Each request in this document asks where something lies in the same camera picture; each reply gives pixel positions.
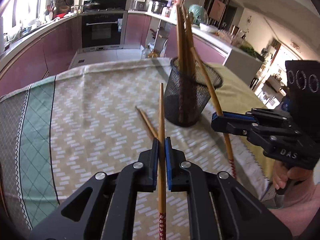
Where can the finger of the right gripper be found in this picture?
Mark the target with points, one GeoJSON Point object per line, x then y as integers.
{"type": "Point", "coordinates": [231, 126]}
{"type": "Point", "coordinates": [233, 117]}

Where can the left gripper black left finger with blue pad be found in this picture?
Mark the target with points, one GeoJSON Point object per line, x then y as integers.
{"type": "Point", "coordinates": [104, 206]}

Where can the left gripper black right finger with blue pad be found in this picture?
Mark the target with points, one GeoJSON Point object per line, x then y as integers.
{"type": "Point", "coordinates": [219, 206]}

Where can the pink sleeved forearm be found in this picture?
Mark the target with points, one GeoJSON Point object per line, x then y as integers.
{"type": "Point", "coordinates": [301, 204]}

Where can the pink kitchen cabinets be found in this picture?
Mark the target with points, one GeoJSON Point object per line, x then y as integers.
{"type": "Point", "coordinates": [47, 51]}

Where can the person's right hand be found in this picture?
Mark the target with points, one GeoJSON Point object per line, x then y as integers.
{"type": "Point", "coordinates": [281, 174]}

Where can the black mesh pen cup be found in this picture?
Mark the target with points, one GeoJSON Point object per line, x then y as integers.
{"type": "Point", "coordinates": [172, 96]}

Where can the dark worn wooden chopstick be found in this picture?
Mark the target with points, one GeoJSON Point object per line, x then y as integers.
{"type": "Point", "coordinates": [151, 131]}

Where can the white bowl on counter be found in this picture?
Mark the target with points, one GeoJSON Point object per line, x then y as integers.
{"type": "Point", "coordinates": [208, 28]}

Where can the patterned beige green tablecloth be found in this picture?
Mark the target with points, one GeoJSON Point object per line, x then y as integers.
{"type": "Point", "coordinates": [59, 132]}

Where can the yellow cooking oil bottle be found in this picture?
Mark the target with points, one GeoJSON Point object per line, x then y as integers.
{"type": "Point", "coordinates": [153, 54]}

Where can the teal fan cover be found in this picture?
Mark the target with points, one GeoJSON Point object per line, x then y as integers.
{"type": "Point", "coordinates": [199, 14]}

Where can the steel cooking pot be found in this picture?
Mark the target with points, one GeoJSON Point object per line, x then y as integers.
{"type": "Point", "coordinates": [158, 6]}

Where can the black built-in oven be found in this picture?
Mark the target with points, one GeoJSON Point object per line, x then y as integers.
{"type": "Point", "coordinates": [103, 29]}

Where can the black wok with lid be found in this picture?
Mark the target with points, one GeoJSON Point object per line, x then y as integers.
{"type": "Point", "coordinates": [91, 6]}

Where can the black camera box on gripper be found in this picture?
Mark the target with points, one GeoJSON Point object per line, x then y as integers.
{"type": "Point", "coordinates": [303, 83]}

